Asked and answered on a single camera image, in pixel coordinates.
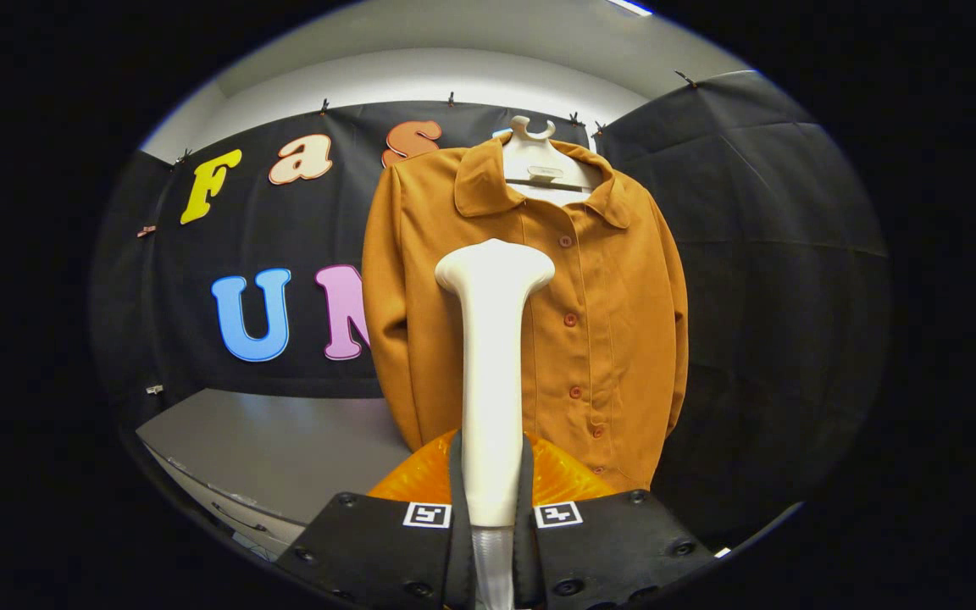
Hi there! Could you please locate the grey cabinet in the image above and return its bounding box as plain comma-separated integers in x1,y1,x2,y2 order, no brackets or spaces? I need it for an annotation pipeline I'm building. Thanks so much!
136,388,413,560

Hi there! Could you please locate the row of black clips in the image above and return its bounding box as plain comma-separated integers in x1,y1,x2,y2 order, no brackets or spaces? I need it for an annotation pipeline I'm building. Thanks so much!
173,72,696,166

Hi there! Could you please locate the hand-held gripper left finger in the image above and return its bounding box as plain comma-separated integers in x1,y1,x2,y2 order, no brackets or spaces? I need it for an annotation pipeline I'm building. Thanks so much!
274,429,477,610

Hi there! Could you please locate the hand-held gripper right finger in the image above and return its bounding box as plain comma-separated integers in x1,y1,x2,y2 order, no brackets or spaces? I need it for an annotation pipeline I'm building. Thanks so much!
512,432,718,610

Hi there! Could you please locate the white garment hanger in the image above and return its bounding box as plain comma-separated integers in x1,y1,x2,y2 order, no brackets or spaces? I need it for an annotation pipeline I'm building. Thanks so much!
501,116,603,208

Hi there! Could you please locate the orange button shirt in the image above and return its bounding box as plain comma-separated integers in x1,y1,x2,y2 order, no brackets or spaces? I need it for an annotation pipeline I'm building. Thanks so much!
361,136,690,492

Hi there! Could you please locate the white garment steamer head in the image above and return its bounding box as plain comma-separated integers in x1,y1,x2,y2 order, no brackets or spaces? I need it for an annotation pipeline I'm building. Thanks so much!
435,239,557,610

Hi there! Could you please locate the plain black backdrop cloth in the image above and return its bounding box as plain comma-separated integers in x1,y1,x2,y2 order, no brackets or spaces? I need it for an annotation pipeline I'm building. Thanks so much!
90,152,175,424
594,70,891,552

